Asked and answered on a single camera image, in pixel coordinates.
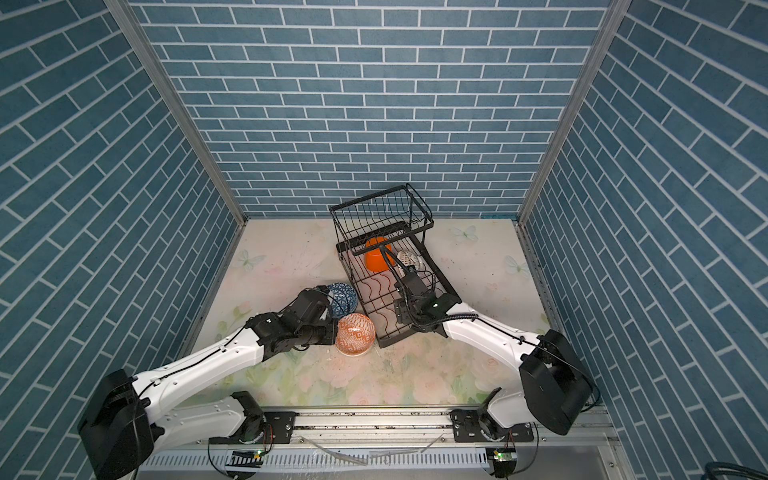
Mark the orange patterned cream bowl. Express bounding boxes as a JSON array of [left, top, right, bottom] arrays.
[[335, 313, 376, 357]]

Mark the orange plastic bowl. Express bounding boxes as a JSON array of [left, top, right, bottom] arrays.
[[364, 236, 392, 274]]

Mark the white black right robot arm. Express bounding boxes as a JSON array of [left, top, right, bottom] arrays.
[[393, 266, 597, 440]]

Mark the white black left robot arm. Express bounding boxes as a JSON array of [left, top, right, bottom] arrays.
[[77, 286, 345, 479]]

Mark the blue white patterned bowl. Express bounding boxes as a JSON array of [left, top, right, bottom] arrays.
[[328, 282, 358, 319]]

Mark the black wire dish rack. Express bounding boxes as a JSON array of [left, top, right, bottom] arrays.
[[329, 183, 461, 348]]

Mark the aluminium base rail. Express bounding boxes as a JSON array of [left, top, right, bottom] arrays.
[[140, 407, 632, 479]]

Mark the aluminium right corner post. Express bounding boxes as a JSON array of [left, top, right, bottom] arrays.
[[518, 0, 631, 227]]

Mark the aluminium corner post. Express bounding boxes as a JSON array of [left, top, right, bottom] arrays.
[[518, 0, 631, 227], [104, 0, 247, 227]]

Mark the aluminium left corner post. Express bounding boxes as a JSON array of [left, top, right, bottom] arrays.
[[104, 0, 247, 227]]

